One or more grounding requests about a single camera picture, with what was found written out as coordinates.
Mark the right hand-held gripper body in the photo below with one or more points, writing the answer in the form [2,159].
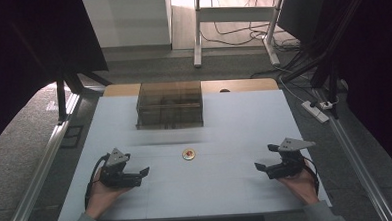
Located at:
[288,165]

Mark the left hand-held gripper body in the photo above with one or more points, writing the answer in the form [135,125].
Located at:
[115,175]

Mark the clear brown drawer box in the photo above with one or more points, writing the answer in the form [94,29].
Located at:
[170,105]

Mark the person's left hand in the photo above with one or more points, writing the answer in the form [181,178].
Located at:
[102,196]

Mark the person's right hand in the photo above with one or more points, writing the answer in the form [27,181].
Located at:
[300,187]

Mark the white power strip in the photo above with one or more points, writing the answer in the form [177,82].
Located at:
[314,111]

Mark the dark floor plate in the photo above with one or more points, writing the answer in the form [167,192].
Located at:
[72,136]

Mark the wooden table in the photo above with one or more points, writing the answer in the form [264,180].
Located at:
[249,84]

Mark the white plug adapter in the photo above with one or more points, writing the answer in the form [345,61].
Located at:
[326,105]

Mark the black table grommet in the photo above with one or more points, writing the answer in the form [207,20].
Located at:
[224,90]

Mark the black metal stand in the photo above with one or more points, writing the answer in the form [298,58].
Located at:
[61,99]
[328,61]

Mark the black curtain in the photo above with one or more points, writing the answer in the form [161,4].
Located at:
[379,65]
[21,48]

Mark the white cabinet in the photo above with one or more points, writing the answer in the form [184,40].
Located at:
[126,21]

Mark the aluminium rail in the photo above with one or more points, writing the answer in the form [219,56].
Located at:
[42,164]
[360,170]

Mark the white desk frame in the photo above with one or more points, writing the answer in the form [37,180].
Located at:
[197,40]

